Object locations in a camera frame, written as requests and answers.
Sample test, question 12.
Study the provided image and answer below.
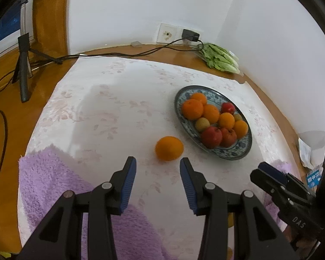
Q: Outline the small orange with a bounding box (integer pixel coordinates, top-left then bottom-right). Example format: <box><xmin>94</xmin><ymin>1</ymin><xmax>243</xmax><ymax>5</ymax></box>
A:
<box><xmin>190</xmin><ymin>92</ymin><xmax>208</xmax><ymax>105</ymax></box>

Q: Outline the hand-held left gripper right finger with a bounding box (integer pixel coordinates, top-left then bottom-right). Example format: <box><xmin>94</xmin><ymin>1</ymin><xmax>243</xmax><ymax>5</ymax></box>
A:
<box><xmin>179</xmin><ymin>157</ymin><xmax>299</xmax><ymax>260</ymax></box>

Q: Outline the blue white paper packet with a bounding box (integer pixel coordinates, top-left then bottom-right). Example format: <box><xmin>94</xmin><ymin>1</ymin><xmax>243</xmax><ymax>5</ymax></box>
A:
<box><xmin>299</xmin><ymin>131</ymin><xmax>325</xmax><ymax>166</ymax></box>

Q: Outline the white wall socket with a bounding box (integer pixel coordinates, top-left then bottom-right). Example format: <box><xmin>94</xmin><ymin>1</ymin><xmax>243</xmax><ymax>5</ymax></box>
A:
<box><xmin>156</xmin><ymin>23</ymin><xmax>199</xmax><ymax>44</ymax></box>

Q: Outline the blue patterned ceramic plate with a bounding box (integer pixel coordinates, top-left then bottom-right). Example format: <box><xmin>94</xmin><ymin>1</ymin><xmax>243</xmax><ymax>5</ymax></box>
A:
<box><xmin>174</xmin><ymin>85</ymin><xmax>253</xmax><ymax>161</ymax></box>

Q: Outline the large orange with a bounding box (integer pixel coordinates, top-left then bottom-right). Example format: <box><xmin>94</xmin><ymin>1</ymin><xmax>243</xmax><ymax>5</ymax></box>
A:
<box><xmin>155</xmin><ymin>136</ymin><xmax>184</xmax><ymax>162</ymax></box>

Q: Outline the black power cable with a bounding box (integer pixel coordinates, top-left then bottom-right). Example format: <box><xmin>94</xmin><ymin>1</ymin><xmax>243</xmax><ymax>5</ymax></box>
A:
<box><xmin>53</xmin><ymin>39</ymin><xmax>205</xmax><ymax>65</ymax></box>

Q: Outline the white floral tablecloth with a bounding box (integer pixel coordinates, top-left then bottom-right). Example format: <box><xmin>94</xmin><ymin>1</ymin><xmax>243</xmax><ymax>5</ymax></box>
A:
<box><xmin>18</xmin><ymin>55</ymin><xmax>301</xmax><ymax>260</ymax></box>

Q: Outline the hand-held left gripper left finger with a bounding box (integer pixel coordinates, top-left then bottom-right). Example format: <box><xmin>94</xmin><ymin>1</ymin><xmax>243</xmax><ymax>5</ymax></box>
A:
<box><xmin>16</xmin><ymin>156</ymin><xmax>137</xmax><ymax>260</ymax></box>

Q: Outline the yellow-green round fruit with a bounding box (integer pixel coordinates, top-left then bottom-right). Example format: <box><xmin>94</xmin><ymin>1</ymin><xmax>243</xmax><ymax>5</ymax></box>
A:
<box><xmin>195</xmin><ymin>117</ymin><xmax>211</xmax><ymax>131</ymax></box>

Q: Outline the wooden frame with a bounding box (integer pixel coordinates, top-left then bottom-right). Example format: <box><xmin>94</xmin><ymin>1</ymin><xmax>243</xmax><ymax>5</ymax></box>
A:
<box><xmin>32</xmin><ymin>0</ymin><xmax>71</xmax><ymax>57</ymax></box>

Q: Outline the bagged green lettuce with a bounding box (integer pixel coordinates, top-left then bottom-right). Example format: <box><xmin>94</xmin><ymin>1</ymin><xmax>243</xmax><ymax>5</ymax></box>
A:
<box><xmin>198</xmin><ymin>43</ymin><xmax>240</xmax><ymax>74</ymax></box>

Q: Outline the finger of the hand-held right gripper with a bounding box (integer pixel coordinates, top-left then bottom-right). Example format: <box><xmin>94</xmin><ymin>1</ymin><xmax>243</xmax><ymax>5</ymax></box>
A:
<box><xmin>258</xmin><ymin>161</ymin><xmax>316</xmax><ymax>200</ymax></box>
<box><xmin>249</xmin><ymin>168</ymin><xmax>312</xmax><ymax>210</ymax></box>

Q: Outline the purple fluffy towel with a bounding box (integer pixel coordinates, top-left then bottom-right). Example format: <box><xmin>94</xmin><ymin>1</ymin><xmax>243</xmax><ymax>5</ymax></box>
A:
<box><xmin>18</xmin><ymin>148</ymin><xmax>290</xmax><ymax>260</ymax></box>

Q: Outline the black tripod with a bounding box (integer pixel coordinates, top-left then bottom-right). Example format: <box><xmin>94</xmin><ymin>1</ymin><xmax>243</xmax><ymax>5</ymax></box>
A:
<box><xmin>12</xmin><ymin>32</ymin><xmax>63</xmax><ymax>103</ymax></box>

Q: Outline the black power adapter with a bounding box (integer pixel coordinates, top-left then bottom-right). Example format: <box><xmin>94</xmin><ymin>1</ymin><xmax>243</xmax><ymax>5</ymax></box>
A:
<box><xmin>182</xmin><ymin>29</ymin><xmax>200</xmax><ymax>42</ymax></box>

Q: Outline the person's right hand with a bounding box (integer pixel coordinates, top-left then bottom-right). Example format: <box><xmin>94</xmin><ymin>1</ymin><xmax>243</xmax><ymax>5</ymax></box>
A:
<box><xmin>283</xmin><ymin>226</ymin><xmax>319</xmax><ymax>249</ymax></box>

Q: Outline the small red apple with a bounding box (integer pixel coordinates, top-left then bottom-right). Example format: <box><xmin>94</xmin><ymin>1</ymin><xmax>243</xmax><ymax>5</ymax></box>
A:
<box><xmin>221</xmin><ymin>102</ymin><xmax>236</xmax><ymax>115</ymax></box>

